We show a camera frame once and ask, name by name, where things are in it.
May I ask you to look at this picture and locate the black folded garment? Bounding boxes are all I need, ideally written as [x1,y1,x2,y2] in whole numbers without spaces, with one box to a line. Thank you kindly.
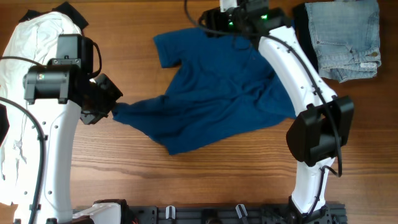
[292,3,318,71]

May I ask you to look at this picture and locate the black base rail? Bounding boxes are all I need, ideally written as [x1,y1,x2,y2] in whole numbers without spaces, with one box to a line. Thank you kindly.
[73,203,346,224]

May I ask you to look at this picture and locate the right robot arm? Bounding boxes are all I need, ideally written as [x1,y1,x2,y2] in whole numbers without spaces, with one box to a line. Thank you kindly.
[194,1,354,223]

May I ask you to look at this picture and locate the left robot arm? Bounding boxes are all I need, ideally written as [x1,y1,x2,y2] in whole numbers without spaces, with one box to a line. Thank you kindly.
[14,34,123,223]

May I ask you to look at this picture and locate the blue polo shirt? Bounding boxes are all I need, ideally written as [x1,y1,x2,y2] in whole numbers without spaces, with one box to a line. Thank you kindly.
[113,28,295,155]

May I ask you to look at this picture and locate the white garment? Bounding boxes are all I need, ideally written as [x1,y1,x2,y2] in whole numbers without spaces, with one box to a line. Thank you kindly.
[1,12,81,205]

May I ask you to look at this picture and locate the folded light blue jeans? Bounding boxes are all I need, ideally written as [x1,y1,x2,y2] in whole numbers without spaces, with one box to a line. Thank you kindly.
[305,0,381,83]

